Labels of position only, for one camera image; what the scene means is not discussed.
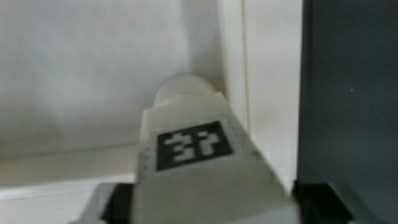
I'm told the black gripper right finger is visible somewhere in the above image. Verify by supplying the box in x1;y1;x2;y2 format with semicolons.
290;181;381;224

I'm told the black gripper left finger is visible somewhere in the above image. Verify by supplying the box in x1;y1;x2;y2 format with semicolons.
70;183;135;224

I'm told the white square table top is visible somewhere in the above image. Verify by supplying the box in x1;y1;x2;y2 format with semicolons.
0;0;304;224

